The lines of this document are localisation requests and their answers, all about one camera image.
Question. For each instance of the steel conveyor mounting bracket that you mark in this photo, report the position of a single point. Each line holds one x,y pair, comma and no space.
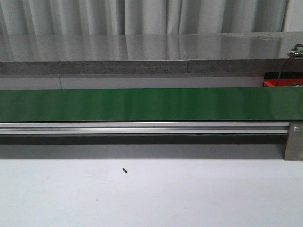
294,146

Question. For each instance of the grey stone counter slab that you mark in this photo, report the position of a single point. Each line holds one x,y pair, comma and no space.
149,54

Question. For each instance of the green conveyor belt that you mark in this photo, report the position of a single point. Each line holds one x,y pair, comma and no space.
153,104

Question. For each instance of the white pleated curtain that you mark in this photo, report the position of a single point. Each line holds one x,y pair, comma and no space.
117,17

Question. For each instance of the green circuit board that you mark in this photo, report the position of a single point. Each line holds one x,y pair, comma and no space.
296,51

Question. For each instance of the red plastic bin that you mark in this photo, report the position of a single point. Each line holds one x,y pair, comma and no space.
287,79

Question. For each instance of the aluminium conveyor side rail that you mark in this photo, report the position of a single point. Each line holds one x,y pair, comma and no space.
84,128

